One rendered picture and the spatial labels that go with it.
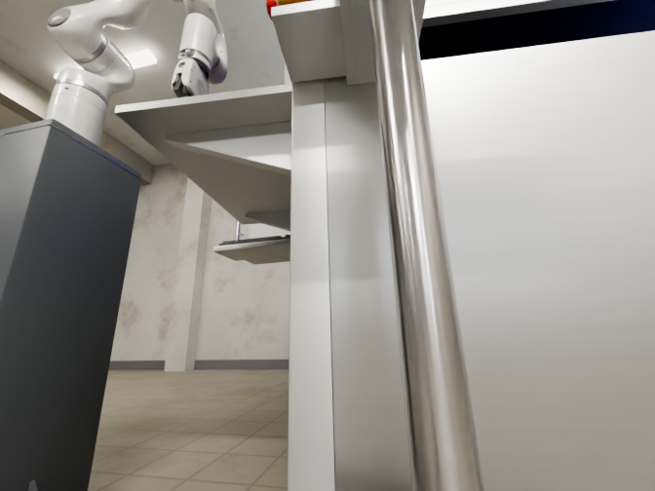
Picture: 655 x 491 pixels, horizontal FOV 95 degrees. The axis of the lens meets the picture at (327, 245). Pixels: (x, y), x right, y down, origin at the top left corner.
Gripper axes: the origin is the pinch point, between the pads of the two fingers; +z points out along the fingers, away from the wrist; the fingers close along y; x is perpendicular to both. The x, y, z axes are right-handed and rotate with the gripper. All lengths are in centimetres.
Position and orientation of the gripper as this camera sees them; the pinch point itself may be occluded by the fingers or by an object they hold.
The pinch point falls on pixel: (185, 119)
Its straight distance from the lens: 90.7
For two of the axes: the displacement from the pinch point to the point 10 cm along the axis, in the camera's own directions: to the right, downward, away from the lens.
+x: -9.9, 0.3, 1.3
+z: -0.1, 9.6, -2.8
